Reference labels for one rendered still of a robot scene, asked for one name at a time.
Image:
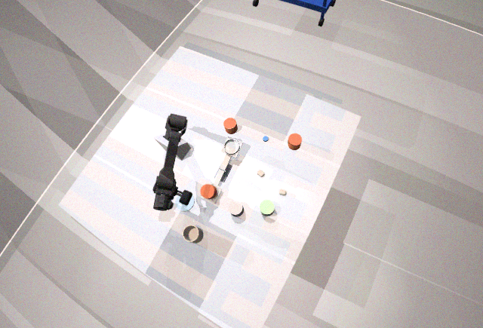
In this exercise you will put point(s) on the beige cup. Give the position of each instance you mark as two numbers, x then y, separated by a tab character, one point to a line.
192	234

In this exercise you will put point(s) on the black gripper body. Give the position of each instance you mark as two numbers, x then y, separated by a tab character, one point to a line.
185	196

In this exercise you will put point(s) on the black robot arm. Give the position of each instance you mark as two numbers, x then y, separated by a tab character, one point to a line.
165	182

